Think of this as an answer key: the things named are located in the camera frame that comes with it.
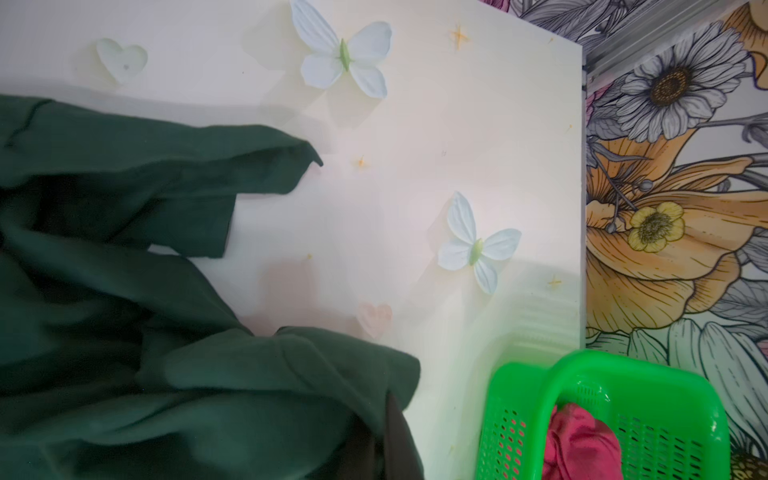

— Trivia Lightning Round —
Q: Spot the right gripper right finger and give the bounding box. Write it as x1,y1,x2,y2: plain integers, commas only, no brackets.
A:
383,392,424,480

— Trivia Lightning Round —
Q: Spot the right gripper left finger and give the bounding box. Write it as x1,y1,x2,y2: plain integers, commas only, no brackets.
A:
335,419,376,480

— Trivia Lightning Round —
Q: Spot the dark green t-shirt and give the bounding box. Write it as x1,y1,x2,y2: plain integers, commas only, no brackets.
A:
1,96,420,479

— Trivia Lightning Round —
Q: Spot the green plastic laundry basket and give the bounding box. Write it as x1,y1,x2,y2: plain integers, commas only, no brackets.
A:
475,350,730,479

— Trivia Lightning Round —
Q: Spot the magenta t-shirt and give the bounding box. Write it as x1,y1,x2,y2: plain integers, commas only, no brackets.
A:
542,403,623,480

